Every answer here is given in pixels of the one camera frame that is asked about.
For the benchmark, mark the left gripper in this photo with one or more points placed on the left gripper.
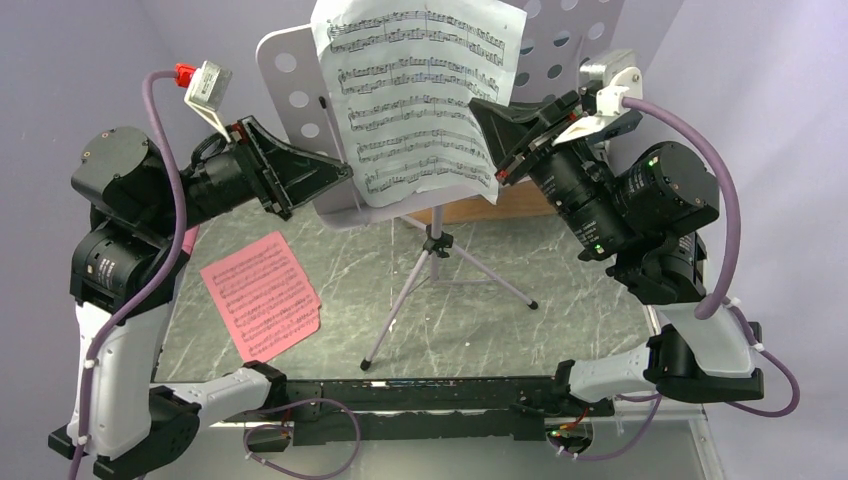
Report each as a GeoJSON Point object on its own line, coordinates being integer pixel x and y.
{"type": "Point", "coordinates": [289, 175]}

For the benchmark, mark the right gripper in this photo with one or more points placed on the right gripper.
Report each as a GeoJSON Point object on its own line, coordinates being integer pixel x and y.
{"type": "Point", "coordinates": [511, 127]}

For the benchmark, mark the lilac perforated music stand desk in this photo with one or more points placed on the lilac perforated music stand desk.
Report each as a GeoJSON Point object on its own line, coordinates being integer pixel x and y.
{"type": "Point", "coordinates": [557, 37]}

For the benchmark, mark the white sheet music page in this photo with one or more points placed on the white sheet music page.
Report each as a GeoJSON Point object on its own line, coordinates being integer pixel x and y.
{"type": "Point", "coordinates": [400, 75]}

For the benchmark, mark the pink sheet music page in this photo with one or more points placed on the pink sheet music page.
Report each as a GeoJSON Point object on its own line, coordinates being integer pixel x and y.
{"type": "Point", "coordinates": [264, 297]}

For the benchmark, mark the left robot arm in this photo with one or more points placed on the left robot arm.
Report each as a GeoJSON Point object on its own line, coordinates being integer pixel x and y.
{"type": "Point", "coordinates": [124, 281]}

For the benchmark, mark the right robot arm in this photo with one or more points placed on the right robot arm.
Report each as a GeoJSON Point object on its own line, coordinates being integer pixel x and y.
{"type": "Point", "coordinates": [644, 222]}

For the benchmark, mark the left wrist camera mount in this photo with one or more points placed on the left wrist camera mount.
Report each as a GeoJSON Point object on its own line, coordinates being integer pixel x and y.
{"type": "Point", "coordinates": [205, 87]}

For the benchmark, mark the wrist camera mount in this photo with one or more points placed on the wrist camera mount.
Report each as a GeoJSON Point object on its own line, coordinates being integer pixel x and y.
{"type": "Point", "coordinates": [609, 78]}
{"type": "Point", "coordinates": [205, 87]}

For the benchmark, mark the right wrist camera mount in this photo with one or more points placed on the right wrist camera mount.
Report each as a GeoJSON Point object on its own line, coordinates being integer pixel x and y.
{"type": "Point", "coordinates": [609, 78]}

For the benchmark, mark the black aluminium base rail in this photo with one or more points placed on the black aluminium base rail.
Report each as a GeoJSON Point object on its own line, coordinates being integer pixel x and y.
{"type": "Point", "coordinates": [523, 408]}

